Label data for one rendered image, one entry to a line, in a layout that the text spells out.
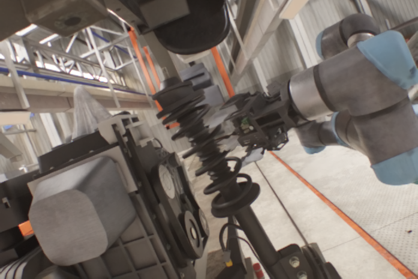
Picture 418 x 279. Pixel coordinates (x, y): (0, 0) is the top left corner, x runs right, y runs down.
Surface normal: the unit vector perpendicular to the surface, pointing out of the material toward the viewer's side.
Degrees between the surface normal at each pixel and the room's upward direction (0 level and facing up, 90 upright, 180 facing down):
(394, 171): 96
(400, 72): 110
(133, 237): 90
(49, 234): 90
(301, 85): 62
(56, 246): 90
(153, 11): 120
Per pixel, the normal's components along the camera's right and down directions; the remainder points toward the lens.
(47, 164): -0.09, -0.03
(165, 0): 0.16, 0.57
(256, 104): 0.65, -0.29
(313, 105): -0.41, 0.64
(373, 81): -0.50, 0.42
